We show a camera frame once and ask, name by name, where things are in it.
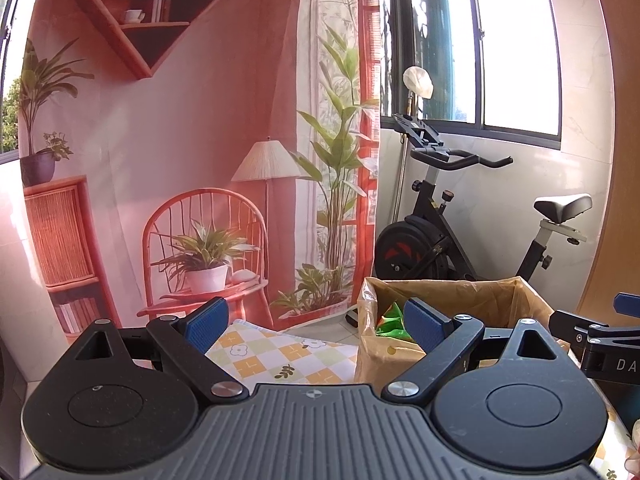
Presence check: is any green snack packet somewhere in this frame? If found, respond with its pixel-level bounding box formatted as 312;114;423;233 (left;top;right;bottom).
376;302;417;344

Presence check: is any printed room backdrop cloth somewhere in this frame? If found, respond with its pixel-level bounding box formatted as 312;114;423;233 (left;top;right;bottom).
19;0;384;335

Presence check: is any brown cardboard box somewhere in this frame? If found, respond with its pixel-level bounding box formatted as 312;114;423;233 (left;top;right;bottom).
354;276;572;387

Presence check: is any black exercise bike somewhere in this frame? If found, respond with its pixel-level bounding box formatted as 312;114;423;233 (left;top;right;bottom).
372;112;594;284

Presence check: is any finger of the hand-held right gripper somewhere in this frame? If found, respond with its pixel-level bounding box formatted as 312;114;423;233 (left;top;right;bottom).
547;310;604;359
615;292;640;319

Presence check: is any wooden door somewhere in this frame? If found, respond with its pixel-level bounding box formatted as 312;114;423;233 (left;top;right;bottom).
574;0;640;322

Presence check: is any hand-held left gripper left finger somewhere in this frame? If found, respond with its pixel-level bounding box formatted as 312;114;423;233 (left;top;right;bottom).
75;296;250;402

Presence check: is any person's right hand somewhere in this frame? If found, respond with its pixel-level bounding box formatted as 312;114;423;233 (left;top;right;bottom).
624;419;640;477

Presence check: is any dark framed window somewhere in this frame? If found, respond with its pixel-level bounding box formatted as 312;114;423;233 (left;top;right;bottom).
0;0;32;166
380;0;562;152

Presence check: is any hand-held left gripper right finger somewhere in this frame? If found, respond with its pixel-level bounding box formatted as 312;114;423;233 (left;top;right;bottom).
384;297;559;402

